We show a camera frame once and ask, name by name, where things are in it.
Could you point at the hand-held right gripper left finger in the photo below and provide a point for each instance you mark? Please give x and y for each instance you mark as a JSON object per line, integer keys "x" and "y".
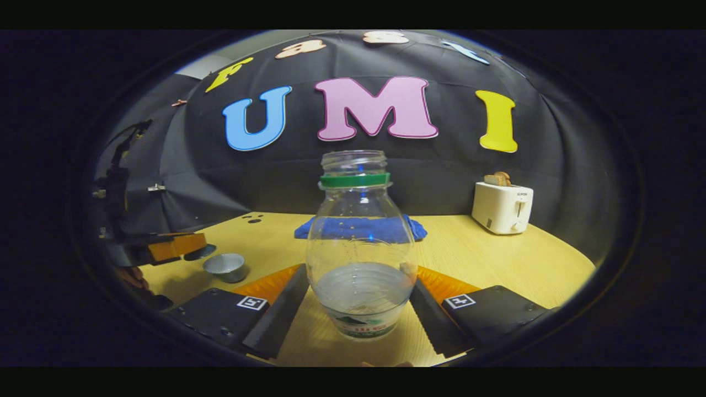
{"x": 278, "y": 317}

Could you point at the pale blue teacup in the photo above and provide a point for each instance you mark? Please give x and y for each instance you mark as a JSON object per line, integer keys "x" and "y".
{"x": 226, "y": 269}

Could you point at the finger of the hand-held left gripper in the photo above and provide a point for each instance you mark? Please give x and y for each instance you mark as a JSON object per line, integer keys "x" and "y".
{"x": 176, "y": 246}

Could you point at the white toaster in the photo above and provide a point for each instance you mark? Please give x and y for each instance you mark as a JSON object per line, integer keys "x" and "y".
{"x": 499, "y": 209}

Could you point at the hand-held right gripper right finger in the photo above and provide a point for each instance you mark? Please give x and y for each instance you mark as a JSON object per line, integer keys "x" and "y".
{"x": 427, "y": 322}

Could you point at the metal clip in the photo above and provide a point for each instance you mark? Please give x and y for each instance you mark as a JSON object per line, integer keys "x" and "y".
{"x": 156, "y": 188}

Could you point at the clear plastic water bottle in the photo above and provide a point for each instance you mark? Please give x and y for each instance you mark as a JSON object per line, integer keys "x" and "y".
{"x": 361, "y": 298}

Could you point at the blue towel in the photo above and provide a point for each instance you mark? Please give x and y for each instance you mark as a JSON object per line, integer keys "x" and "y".
{"x": 419, "y": 229}

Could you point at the toast slice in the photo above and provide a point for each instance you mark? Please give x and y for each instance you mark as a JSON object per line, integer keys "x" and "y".
{"x": 492, "y": 180}
{"x": 504, "y": 176}

